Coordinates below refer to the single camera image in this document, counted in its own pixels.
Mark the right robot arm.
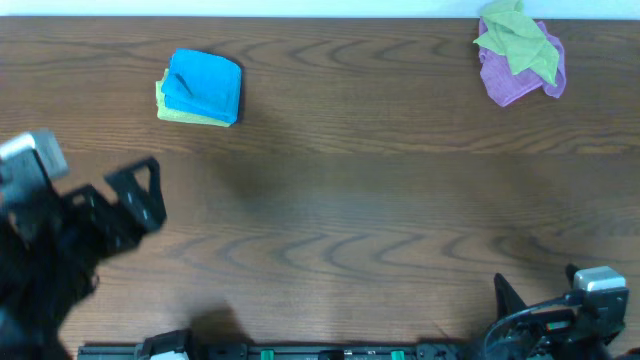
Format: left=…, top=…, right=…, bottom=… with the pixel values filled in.
left=459, top=264, right=630, bottom=360

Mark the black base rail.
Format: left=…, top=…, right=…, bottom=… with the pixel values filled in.
left=77, top=330, right=466, bottom=360

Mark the purple crumpled cloth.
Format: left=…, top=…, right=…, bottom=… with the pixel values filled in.
left=478, top=21, right=567, bottom=107

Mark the right camera cable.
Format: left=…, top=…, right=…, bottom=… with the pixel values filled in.
left=482, top=294, right=581, bottom=360

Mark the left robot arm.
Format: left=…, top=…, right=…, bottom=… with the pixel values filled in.
left=1, top=153, right=167, bottom=359

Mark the blue microfiber cloth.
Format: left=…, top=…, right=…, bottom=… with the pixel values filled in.
left=161, top=49, right=242, bottom=126

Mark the olive green crumpled cloth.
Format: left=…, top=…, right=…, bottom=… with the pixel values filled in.
left=474, top=0, right=560, bottom=86

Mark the folded green cloth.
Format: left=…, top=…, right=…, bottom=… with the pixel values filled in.
left=155, top=69, right=230, bottom=128

